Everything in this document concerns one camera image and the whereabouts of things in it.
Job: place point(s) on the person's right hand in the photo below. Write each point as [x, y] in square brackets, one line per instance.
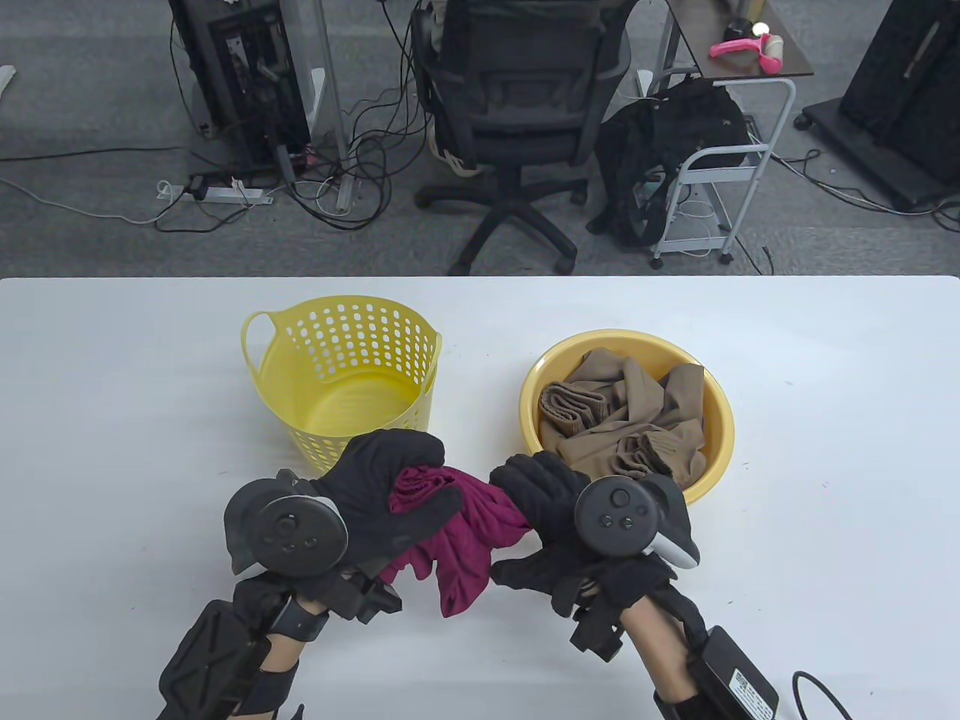
[540, 487]

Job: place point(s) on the person's left hand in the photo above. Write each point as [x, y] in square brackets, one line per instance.
[375, 480]

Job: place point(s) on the maroon shorts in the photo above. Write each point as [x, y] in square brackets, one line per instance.
[472, 540]

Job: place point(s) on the tan shorts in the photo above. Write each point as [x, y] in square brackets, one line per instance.
[637, 412]

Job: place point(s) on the black forearm brace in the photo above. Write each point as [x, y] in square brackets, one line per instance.
[202, 660]

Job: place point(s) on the person's left forearm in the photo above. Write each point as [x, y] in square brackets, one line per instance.
[281, 652]

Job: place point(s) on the person's right forearm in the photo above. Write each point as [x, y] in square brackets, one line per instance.
[660, 652]

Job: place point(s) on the yellow perforated plastic basket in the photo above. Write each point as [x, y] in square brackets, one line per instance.
[337, 409]

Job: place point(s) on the grey handheld controller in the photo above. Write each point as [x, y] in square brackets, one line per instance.
[292, 532]
[619, 514]

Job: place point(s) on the yellow plastic basin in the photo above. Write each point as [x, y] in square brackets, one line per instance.
[534, 390]

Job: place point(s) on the black wrist band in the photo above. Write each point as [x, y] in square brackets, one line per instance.
[300, 621]

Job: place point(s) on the black braided controller tether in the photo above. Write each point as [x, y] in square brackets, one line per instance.
[686, 615]

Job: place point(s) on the black battery box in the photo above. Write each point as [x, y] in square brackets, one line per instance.
[735, 682]

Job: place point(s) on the white power strip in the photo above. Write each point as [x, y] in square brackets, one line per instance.
[225, 193]

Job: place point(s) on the beige bag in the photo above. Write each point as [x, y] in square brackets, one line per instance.
[457, 161]

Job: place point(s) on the grey metal desk leg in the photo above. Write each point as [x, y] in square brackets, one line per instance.
[334, 112]

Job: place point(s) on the black office chair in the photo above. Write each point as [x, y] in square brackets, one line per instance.
[517, 112]

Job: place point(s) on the black backpack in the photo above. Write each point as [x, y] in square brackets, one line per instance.
[675, 127]

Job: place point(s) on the black computer tower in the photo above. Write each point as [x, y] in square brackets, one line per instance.
[247, 75]

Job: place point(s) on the white cart with brown top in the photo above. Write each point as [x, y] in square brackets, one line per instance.
[701, 34]

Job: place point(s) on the pink handheld tool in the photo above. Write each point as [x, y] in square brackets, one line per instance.
[739, 47]

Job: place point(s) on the small black device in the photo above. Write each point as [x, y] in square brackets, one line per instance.
[739, 30]

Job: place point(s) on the white desk foot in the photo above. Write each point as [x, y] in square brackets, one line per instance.
[6, 79]

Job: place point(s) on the black wheeled cabinet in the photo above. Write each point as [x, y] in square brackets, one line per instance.
[900, 75]

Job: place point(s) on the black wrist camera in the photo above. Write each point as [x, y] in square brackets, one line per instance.
[371, 596]
[596, 637]

